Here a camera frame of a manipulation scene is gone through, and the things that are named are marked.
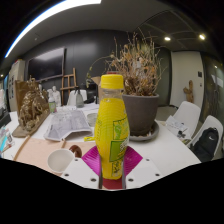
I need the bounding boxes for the grey plant saucer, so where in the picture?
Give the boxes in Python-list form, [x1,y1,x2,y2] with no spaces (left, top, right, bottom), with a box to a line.
[128,120,160,142]

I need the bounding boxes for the colourful book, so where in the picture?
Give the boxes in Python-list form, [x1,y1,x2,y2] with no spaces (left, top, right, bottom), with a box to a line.
[0,128,15,153]

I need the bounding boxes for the wooden figure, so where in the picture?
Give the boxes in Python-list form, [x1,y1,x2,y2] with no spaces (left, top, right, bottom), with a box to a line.
[182,79,195,104]

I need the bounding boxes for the black wall screen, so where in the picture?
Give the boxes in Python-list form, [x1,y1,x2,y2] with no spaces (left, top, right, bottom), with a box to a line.
[27,47,66,82]

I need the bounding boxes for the small white cup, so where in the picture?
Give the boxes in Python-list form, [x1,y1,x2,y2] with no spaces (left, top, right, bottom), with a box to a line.
[86,112,99,128]

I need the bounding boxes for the printed newspaper sheet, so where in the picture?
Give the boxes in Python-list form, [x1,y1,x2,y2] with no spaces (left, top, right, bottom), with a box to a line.
[43,109,94,142]

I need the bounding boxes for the dry plant in grey pot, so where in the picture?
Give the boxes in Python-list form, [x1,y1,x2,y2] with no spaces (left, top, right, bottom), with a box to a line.
[87,31,168,137]

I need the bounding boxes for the beige dotted paper cup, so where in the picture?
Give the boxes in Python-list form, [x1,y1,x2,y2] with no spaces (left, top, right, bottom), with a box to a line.
[46,148,76,174]

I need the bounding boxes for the black backpack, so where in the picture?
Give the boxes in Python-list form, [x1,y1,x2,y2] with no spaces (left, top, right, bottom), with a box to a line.
[189,127,220,163]

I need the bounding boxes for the white plaster figure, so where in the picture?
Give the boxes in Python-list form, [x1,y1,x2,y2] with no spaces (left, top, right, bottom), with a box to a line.
[50,85,62,108]

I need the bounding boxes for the white cabinet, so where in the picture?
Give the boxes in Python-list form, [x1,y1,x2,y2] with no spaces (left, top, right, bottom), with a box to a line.
[7,59,26,113]

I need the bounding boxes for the papers on chair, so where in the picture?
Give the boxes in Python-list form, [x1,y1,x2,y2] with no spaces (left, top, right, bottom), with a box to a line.
[164,114,189,138]

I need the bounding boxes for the wooden easel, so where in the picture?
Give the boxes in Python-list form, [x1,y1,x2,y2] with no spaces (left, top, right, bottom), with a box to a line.
[60,67,78,104]

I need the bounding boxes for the green and white spray bottle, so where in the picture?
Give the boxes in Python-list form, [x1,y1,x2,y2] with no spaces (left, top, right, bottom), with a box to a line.
[48,90,58,114]

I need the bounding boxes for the white chair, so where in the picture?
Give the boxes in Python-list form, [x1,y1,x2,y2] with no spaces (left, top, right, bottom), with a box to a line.
[188,114,224,163]
[67,89,88,107]
[173,100,202,136]

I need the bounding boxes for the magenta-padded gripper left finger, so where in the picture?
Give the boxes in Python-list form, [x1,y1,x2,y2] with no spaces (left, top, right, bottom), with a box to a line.
[60,145,103,190]

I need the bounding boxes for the yellow drink bottle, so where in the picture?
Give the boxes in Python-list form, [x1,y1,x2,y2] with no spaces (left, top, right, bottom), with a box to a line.
[94,73,131,181]

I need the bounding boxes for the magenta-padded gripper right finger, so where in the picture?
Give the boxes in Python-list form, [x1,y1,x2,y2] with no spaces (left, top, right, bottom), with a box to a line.
[121,145,164,190]

